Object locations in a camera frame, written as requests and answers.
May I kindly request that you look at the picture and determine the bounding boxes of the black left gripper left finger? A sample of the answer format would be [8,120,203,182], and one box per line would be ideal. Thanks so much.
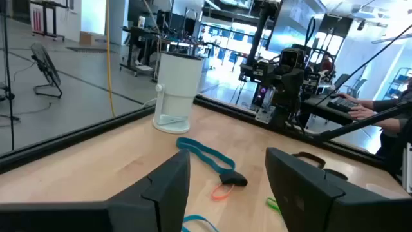
[0,148,191,232]

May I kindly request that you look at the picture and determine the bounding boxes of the person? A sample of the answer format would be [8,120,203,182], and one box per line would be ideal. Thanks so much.
[334,79,412,162]
[318,53,334,73]

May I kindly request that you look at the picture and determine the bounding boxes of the black desk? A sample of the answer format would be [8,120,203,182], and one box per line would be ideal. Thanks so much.
[301,95,355,126]

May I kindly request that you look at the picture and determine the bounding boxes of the yellow cable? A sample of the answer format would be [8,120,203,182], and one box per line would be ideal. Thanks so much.
[105,0,116,117]

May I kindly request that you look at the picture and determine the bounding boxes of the metal shelf rack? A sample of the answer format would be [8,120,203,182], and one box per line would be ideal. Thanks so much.
[382,66,412,101]

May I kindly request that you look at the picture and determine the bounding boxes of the office chair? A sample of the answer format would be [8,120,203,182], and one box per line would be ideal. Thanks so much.
[333,73,368,97]

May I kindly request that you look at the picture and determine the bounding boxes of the black tripod stand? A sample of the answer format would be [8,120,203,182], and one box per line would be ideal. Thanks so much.
[0,0,20,151]

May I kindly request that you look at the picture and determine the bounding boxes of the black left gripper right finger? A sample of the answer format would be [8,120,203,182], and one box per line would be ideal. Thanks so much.
[265,147,412,232]

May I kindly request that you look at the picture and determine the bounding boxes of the light blue rubber band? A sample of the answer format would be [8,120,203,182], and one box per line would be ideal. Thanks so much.
[180,215,221,232]

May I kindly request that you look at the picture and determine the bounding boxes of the dark blue rubber band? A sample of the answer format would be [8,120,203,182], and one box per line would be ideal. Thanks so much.
[176,137,236,175]

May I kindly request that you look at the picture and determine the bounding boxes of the black keyboard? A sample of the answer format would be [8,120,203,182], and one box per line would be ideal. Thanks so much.
[326,96,360,113]

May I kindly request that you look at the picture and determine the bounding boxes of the person's hand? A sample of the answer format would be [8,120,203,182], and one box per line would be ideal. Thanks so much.
[348,106,376,121]
[334,92,358,101]

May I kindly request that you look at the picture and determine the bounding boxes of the small orange rubber band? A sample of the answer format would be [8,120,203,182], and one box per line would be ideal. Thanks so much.
[211,183,236,201]

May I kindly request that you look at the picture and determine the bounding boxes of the black work table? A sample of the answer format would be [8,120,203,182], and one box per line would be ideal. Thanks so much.
[119,25,162,77]

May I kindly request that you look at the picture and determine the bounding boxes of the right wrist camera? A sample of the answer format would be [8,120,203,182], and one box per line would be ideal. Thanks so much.
[279,47,306,70]

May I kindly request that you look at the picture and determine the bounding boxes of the grey metal mounting plate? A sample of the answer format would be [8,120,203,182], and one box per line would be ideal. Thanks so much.
[256,106,274,125]

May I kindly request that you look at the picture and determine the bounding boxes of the black aluminium table frame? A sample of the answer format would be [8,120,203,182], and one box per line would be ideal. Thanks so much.
[0,95,412,177]

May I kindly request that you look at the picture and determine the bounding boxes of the black floor fan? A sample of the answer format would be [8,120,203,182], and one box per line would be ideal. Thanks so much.
[30,41,64,99]

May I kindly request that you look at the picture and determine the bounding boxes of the short wide black band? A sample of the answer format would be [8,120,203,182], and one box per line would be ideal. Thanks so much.
[219,170,248,188]

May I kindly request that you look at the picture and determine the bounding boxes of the cardboard box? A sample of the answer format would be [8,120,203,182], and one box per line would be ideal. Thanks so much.
[79,31,107,46]

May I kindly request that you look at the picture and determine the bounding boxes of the long black rubber band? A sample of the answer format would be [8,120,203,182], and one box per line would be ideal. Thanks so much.
[291,151,349,181]

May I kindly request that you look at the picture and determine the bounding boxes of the green rubber band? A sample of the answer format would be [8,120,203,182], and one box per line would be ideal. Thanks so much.
[265,197,281,213]

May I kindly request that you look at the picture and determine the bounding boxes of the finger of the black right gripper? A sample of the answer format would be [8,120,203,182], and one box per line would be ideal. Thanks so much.
[303,72,323,96]
[240,61,270,81]

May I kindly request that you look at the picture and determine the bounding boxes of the white cylindrical device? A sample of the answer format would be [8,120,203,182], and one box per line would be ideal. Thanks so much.
[151,51,204,135]

